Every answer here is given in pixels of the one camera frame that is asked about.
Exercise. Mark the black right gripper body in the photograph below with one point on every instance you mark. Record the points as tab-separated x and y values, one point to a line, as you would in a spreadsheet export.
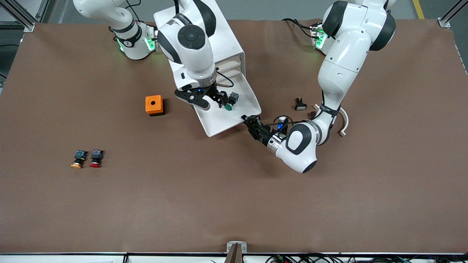
216	94

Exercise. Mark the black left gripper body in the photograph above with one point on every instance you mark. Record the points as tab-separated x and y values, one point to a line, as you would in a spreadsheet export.
261	134

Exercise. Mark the green mushroom push button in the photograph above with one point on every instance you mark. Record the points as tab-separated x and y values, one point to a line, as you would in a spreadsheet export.
229	106

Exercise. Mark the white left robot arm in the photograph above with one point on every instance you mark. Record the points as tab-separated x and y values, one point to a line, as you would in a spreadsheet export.
343	54

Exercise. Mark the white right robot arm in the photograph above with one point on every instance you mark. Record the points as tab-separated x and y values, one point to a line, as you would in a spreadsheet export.
190	36

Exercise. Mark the red mushroom push button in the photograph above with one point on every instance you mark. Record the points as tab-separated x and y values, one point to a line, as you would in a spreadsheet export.
96	159

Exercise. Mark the yellow mushroom push button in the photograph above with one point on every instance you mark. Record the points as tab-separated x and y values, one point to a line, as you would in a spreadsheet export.
78	160

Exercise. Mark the brown support strut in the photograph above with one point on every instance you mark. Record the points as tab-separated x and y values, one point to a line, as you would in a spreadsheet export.
234	255

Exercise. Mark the orange button enclosure box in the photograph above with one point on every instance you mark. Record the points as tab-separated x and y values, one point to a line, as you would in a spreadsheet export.
149	108

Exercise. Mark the black white-faced switch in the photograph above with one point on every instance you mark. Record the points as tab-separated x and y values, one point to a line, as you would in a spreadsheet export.
300	106

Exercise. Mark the white curved plastic bracket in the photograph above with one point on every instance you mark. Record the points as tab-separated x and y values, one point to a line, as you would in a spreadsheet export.
345	124

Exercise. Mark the grey metal mounting bracket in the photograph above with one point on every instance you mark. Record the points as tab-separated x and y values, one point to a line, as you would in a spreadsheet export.
231	246

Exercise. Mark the aluminium frame profile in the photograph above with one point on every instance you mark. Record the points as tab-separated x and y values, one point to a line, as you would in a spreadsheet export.
28	25
444	22

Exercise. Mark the white table edge rail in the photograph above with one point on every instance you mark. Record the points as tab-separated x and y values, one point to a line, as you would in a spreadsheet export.
55	258

